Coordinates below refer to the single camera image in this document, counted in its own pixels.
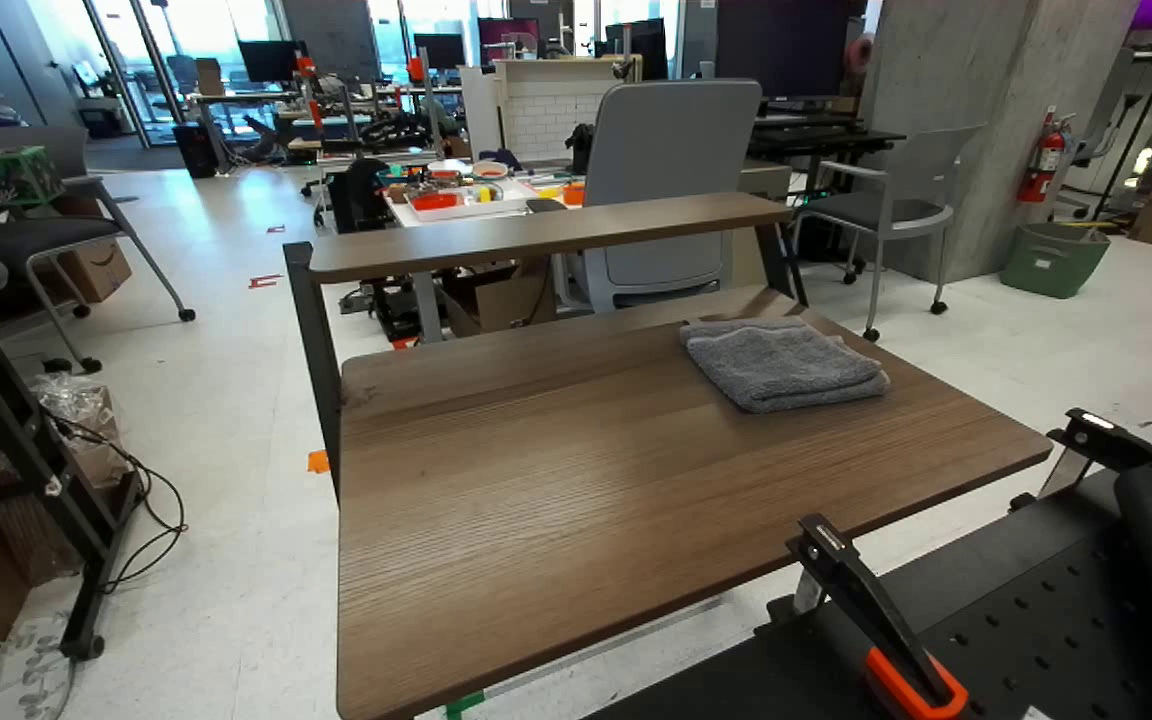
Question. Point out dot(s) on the green plastic bin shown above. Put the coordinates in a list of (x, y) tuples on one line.
[(1055, 263)]

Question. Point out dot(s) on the grey towel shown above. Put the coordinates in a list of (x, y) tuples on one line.
[(782, 367)]

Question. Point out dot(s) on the near black orange clamp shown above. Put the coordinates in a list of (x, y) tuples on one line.
[(898, 665)]

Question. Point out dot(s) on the grey panel chair back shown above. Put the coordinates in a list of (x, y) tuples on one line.
[(649, 140)]

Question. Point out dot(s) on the grey office chair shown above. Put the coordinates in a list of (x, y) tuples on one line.
[(903, 193)]

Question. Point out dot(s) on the red fire extinguisher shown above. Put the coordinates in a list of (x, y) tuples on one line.
[(1044, 159)]

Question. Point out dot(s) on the white cluttered table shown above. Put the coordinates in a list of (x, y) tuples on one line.
[(474, 189)]

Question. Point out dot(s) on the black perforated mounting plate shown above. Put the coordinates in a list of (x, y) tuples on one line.
[(1043, 618)]

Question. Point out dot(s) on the cardboard box under bench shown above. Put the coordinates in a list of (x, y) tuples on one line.
[(492, 302)]

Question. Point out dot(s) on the wooden bench shelf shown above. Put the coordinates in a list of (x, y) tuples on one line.
[(504, 238)]

